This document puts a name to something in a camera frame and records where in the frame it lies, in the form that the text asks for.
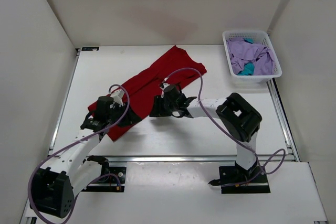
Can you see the purple t shirt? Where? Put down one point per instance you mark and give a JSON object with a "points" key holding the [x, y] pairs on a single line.
{"points": [[242, 52]]}

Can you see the teal t shirt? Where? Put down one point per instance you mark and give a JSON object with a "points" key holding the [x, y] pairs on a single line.
{"points": [[248, 70]]}

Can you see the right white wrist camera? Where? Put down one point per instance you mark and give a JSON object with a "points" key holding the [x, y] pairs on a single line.
{"points": [[163, 86]]}

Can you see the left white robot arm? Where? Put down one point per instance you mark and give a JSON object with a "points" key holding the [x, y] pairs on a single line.
{"points": [[56, 183]]}

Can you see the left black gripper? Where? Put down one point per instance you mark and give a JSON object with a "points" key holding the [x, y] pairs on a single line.
{"points": [[130, 118]]}

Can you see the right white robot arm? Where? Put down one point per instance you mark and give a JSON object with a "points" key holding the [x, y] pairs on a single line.
{"points": [[241, 121]]}

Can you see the black label sticker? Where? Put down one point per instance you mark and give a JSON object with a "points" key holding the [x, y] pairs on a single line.
{"points": [[90, 48]]}

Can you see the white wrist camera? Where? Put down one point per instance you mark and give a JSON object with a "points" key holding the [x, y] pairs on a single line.
{"points": [[163, 86], [117, 96]]}

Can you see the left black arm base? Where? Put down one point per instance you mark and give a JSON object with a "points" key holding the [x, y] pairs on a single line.
{"points": [[113, 177]]}

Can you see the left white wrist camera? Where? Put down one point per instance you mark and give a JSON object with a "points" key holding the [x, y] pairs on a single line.
{"points": [[117, 96]]}

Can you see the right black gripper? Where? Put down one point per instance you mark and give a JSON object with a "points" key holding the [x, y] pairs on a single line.
{"points": [[159, 110]]}

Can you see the red t shirt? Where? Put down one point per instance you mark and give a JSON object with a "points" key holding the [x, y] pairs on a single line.
{"points": [[141, 89]]}

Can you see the white plastic basket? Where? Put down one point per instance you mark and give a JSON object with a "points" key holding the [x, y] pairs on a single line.
{"points": [[253, 36]]}

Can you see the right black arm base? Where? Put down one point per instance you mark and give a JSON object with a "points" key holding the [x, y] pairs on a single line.
{"points": [[233, 181]]}

